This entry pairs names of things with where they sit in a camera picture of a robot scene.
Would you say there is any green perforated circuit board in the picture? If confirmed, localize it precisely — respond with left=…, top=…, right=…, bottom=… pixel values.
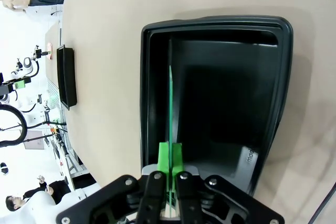
left=166, top=65, right=177, bottom=218

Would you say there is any person in black top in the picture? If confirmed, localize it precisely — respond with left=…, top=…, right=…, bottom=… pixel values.
left=5, top=175, right=72, bottom=212

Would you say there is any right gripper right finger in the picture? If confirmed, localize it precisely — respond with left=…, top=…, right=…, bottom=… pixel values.
left=172, top=142, right=286, bottom=224

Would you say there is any black cable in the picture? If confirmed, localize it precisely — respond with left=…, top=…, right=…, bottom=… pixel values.
left=309, top=189, right=336, bottom=224

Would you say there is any black ESD tray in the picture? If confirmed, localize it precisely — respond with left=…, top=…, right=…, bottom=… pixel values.
left=140, top=16, right=294, bottom=198
left=56, top=45, right=78, bottom=111

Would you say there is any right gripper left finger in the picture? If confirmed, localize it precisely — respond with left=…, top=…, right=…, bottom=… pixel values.
left=56, top=142, right=171, bottom=224

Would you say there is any black braided cable sleeve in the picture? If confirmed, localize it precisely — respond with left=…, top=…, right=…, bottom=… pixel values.
left=0, top=103, right=28, bottom=149

